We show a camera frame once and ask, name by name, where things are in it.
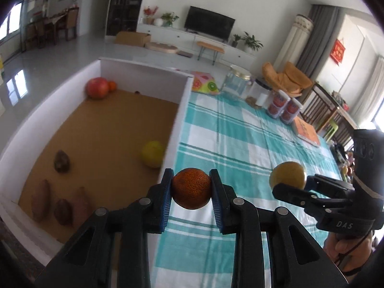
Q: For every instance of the orange book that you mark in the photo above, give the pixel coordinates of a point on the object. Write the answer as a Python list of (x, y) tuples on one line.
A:
[(307, 132)]

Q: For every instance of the wooden dining table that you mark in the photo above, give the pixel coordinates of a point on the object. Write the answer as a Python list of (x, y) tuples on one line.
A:
[(45, 24)]

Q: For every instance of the wooden dining chair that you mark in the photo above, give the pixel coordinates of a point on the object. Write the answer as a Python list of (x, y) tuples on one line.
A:
[(70, 24)]

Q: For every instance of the dark display cabinet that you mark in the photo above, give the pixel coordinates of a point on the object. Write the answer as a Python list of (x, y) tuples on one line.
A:
[(126, 3)]

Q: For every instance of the teal checked tablecloth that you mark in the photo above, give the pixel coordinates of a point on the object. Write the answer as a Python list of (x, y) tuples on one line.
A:
[(240, 144)]

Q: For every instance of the red apple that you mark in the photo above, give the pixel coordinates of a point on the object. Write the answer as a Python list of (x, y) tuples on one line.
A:
[(97, 88)]

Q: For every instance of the orange bench with metal legs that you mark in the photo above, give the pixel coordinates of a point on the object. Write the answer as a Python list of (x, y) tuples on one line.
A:
[(210, 45)]

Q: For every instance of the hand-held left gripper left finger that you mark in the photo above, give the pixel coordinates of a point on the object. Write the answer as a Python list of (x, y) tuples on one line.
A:
[(166, 201)]

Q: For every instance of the yellow green fruit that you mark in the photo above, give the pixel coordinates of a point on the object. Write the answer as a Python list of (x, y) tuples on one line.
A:
[(153, 154)]

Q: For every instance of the sweet potato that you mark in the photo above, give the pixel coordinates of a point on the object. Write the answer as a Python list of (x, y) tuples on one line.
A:
[(81, 206), (41, 199)]

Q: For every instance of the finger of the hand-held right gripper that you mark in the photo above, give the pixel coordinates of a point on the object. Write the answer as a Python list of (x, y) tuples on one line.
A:
[(297, 196), (330, 183)]

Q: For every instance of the white cylindrical air conditioner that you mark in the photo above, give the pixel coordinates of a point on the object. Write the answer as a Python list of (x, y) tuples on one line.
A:
[(295, 40)]

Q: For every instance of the plastic jar with black lid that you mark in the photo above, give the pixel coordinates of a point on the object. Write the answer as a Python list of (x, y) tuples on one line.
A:
[(259, 94)]

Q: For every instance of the red wall hanging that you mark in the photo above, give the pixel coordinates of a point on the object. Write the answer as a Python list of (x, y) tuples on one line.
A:
[(337, 51)]

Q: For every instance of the white cardboard box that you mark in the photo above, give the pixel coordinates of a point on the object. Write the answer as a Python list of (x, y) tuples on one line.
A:
[(141, 72)]

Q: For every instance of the glass jar with gold lid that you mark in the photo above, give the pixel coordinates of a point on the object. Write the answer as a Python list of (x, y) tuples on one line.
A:
[(235, 84)]

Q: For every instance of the grey floor mat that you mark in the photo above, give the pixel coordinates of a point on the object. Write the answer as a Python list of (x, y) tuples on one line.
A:
[(184, 54)]

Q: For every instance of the green plastic stool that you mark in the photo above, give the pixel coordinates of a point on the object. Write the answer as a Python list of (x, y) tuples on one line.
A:
[(332, 129)]

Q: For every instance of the brown pear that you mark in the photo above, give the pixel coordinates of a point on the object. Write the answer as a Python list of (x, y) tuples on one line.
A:
[(286, 174)]

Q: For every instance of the small green potted plant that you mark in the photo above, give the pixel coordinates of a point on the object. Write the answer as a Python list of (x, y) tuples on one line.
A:
[(236, 39)]

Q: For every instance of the round beige tray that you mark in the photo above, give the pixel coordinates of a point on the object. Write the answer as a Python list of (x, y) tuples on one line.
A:
[(162, 48)]

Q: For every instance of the pink label can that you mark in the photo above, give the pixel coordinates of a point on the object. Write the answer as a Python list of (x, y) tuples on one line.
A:
[(291, 112), (277, 103)]

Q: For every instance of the red flower plant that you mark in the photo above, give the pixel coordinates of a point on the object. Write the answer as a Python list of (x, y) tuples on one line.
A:
[(150, 12)]

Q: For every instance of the person's right hand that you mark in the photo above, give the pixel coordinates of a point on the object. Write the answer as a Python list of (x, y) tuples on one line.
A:
[(348, 255)]

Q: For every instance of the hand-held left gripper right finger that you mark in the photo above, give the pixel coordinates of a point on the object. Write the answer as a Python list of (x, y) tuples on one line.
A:
[(216, 201)]

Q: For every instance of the grey curtain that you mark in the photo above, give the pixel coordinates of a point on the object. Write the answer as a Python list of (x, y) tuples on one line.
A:
[(322, 36)]

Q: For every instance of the white vase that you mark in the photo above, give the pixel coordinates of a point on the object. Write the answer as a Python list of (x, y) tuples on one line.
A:
[(158, 22)]

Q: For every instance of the brown cardboard box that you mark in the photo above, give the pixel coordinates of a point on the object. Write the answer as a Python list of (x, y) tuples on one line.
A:
[(132, 39)]

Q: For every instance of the dark red fruit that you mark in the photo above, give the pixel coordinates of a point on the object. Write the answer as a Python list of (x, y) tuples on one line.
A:
[(63, 212)]

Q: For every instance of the white television cabinet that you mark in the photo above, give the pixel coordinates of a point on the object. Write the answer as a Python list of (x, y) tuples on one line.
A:
[(180, 36)]

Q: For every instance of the dark brown fruit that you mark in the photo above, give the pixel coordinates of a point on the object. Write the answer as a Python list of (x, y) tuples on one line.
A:
[(61, 161)]

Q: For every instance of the wooden slatted chair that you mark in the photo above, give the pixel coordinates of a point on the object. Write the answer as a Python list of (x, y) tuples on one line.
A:
[(318, 105)]

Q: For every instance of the black television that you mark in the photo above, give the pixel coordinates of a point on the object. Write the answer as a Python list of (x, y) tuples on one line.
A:
[(208, 23)]

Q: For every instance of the dark orange tangerine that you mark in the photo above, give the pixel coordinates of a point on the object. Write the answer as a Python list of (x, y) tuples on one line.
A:
[(191, 188)]

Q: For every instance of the large green potted plant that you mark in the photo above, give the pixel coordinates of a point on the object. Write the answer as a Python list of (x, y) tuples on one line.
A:
[(252, 41)]

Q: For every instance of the orange lounge chair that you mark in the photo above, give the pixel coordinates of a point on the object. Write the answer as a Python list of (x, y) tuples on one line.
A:
[(288, 78)]

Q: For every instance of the bright orange tangerine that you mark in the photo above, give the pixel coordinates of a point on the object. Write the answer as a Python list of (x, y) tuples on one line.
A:
[(112, 85)]

